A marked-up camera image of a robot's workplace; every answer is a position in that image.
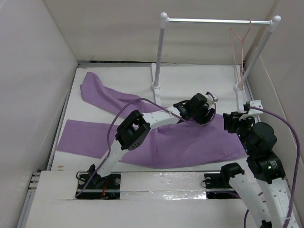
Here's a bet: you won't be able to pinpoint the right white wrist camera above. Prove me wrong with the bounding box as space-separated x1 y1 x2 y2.
239 100 263 120

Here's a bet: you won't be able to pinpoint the white clothes rack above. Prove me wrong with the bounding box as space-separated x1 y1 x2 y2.
151 12 282 111

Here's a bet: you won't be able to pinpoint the aluminium frame rail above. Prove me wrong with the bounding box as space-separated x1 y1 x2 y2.
16 67 77 228

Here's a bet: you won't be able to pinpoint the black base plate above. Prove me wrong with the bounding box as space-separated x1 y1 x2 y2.
200 172 239 200
76 171 121 200

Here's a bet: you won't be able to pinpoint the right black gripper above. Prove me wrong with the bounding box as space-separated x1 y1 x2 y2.
223 110 255 154

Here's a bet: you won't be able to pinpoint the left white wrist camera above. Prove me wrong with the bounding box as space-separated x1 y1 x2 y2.
204 92 219 106

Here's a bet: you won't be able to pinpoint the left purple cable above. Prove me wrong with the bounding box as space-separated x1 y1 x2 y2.
83 91 219 193

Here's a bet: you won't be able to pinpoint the purple trousers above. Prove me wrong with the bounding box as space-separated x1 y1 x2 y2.
57 72 246 169

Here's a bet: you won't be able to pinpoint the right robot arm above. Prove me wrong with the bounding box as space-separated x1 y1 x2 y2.
219 112 299 228

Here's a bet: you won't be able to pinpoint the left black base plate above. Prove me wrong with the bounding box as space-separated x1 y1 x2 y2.
76 171 121 200

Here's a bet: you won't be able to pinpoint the pink wire hanger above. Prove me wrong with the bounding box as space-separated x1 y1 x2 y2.
228 19 253 91

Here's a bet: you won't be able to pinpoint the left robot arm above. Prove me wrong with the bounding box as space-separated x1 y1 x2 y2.
88 92 218 188

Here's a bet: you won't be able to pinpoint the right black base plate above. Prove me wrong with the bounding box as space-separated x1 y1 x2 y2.
200 172 239 200

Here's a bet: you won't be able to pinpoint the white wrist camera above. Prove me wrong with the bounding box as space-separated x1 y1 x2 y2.
239 100 263 120
204 92 219 106

